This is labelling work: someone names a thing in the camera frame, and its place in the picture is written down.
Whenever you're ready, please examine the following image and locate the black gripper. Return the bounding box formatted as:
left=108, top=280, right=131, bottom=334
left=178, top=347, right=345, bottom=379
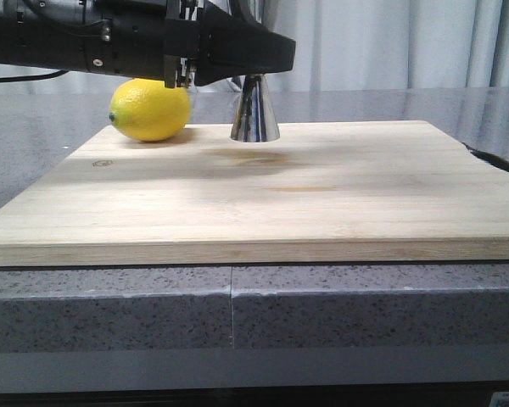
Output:
left=0, top=1, right=203, bottom=88

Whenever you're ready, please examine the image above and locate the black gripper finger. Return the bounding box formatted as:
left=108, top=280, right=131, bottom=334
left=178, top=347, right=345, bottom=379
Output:
left=229, top=0, right=263, bottom=28
left=194, top=1, right=296, bottom=86

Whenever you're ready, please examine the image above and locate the steel double jigger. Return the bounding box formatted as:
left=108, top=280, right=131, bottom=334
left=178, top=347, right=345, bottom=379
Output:
left=230, top=74, right=280, bottom=143

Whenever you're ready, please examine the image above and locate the yellow lemon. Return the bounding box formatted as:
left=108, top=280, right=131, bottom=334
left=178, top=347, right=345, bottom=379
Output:
left=109, top=78, right=191, bottom=142

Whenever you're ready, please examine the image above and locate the grey curtain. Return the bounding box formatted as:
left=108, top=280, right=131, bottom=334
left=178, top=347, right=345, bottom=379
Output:
left=0, top=0, right=509, bottom=94

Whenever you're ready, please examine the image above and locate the wooden cutting board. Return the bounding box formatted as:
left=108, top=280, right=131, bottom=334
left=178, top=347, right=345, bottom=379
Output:
left=0, top=121, right=509, bottom=266

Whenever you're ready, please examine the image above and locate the label sticker bottom right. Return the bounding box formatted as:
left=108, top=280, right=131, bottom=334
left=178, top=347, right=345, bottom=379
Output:
left=489, top=392, right=509, bottom=407

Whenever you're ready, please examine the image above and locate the black cable under gripper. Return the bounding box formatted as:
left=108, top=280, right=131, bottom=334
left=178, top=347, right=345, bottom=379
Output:
left=0, top=70, right=70, bottom=83

